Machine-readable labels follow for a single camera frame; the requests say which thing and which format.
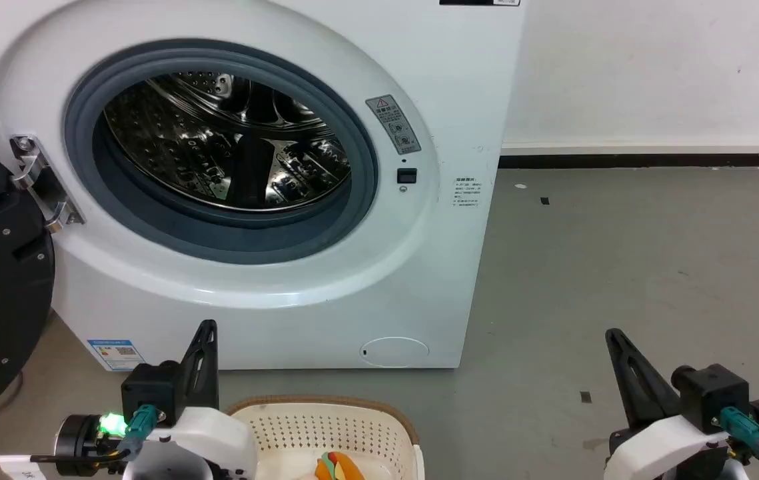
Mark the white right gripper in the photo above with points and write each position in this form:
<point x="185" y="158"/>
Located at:
<point x="666" y="446"/>

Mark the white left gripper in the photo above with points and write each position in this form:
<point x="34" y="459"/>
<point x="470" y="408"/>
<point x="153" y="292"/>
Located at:
<point x="212" y="440"/>

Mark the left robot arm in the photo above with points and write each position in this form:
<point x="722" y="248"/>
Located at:
<point x="82" y="443"/>

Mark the stainless steel washing machine drum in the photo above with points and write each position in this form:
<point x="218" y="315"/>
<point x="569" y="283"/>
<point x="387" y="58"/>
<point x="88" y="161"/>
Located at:
<point x="206" y="153"/>

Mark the black object with white label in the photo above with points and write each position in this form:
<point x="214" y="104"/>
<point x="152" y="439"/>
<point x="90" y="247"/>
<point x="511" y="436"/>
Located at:
<point x="479" y="2"/>

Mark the white front-load washing machine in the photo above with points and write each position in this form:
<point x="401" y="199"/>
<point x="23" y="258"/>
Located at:
<point x="286" y="320"/>

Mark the blue energy label sticker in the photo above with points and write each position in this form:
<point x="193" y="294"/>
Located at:
<point x="114" y="353"/>

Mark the cream perforated laundry basket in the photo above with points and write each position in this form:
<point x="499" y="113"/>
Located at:
<point x="286" y="426"/>

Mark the round drain filter cover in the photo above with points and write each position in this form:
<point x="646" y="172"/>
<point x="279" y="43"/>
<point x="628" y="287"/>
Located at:
<point x="394" y="351"/>

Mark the grey rubber door gasket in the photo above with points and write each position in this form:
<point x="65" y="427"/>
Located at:
<point x="352" y="200"/>

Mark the chrome door hinge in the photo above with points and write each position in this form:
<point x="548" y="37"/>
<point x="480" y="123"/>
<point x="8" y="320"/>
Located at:
<point x="42" y="183"/>

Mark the small printed text sticker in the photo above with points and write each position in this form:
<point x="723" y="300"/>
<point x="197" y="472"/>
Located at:
<point x="467" y="193"/>

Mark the black door latch socket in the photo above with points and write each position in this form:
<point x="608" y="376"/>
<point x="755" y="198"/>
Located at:
<point x="406" y="176"/>

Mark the grey warning sticker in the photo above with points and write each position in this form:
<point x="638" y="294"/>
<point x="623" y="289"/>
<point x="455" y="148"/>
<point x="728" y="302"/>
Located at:
<point x="394" y="125"/>

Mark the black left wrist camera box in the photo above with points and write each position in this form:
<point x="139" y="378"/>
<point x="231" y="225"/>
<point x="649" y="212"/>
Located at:
<point x="152" y="390"/>

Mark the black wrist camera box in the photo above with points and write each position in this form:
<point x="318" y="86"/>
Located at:
<point x="712" y="393"/>
<point x="152" y="390"/>

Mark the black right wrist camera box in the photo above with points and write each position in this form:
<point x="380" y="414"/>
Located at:
<point x="712" y="393"/>

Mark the black wall baseboard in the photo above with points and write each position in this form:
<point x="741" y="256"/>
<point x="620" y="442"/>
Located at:
<point x="652" y="160"/>

